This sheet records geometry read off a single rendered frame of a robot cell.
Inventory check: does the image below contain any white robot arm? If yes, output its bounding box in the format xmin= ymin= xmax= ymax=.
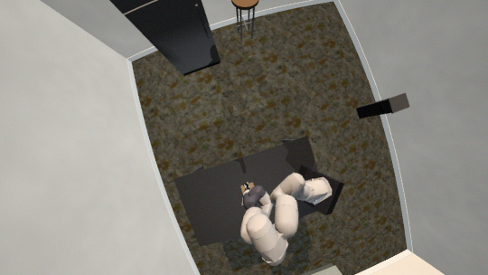
xmin=240 ymin=173 xmax=332 ymax=266

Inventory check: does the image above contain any tan square mat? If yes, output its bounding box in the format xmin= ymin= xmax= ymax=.
xmin=240 ymin=183 xmax=254 ymax=193

